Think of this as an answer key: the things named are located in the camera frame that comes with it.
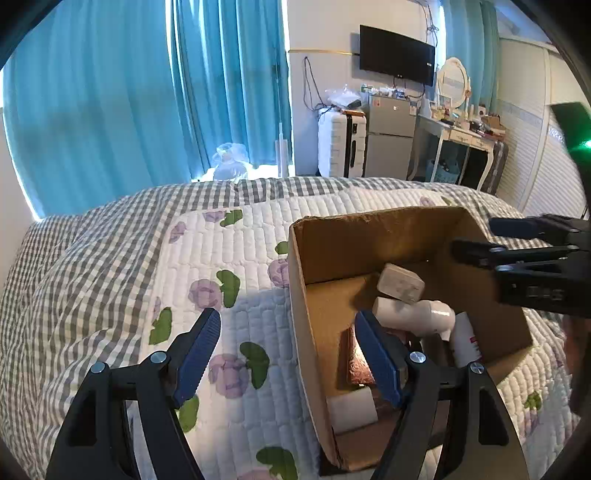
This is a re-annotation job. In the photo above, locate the white power adapter block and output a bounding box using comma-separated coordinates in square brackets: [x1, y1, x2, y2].
[377, 263, 425, 304]

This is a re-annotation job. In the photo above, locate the white hair dryer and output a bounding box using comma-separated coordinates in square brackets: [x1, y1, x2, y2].
[373, 297, 456, 341]

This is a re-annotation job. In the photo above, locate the white bottle red cap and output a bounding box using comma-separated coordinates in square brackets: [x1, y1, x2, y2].
[450, 312, 482, 368]

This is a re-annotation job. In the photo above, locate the small white box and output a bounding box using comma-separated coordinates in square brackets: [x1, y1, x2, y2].
[328, 386, 379, 435]

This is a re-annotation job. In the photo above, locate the pink patterned pouch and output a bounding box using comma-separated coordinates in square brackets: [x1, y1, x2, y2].
[346, 325, 376, 386]

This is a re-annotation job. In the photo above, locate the right human hand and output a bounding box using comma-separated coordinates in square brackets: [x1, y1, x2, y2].
[563, 316, 590, 416]

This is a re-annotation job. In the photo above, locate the white louvered wardrobe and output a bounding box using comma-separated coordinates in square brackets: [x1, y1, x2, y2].
[497, 37, 588, 217]

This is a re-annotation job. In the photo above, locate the teal storage basket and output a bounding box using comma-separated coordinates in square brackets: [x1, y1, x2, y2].
[425, 159, 461, 184]

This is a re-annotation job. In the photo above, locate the white dressing table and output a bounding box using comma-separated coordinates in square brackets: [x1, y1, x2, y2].
[407, 115, 496, 193]

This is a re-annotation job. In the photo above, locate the brown cardboard box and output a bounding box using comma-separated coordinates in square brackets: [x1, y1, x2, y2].
[288, 207, 532, 471]

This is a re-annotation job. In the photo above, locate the grey checked bedsheet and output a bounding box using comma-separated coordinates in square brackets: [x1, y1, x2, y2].
[0, 175, 555, 480]

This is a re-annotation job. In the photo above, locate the silver mini fridge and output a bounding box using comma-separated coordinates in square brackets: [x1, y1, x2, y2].
[363, 95, 416, 180]

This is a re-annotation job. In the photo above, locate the white floral quilt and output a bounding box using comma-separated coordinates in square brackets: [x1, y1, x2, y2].
[128, 186, 578, 480]

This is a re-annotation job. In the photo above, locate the oval vanity mirror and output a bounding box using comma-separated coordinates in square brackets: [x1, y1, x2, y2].
[437, 57, 471, 109]

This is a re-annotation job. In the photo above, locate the white suitcase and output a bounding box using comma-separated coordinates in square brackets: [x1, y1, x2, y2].
[318, 109, 367, 178]

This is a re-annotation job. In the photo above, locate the plastic bag on suitcase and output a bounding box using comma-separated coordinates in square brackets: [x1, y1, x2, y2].
[325, 85, 363, 110]

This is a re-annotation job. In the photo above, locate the right blue curtain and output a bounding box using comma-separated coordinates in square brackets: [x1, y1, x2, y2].
[442, 0, 500, 113]

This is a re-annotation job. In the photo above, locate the blue curtain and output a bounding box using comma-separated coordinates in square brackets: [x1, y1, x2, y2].
[442, 0, 500, 113]
[167, 1, 291, 177]
[3, 1, 198, 217]

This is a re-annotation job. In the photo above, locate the white standing pole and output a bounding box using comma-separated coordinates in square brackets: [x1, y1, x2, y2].
[276, 122, 290, 178]

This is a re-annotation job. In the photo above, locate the clear plastic bag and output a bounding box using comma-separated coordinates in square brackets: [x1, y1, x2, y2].
[212, 142, 250, 181]

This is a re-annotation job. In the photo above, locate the middle blue curtain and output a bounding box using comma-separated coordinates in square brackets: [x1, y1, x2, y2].
[167, 1, 291, 177]

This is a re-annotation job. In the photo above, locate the left blue curtain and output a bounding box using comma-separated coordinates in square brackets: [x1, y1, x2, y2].
[3, 1, 198, 217]

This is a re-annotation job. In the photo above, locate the black wall television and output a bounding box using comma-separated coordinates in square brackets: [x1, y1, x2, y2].
[359, 25, 436, 87]

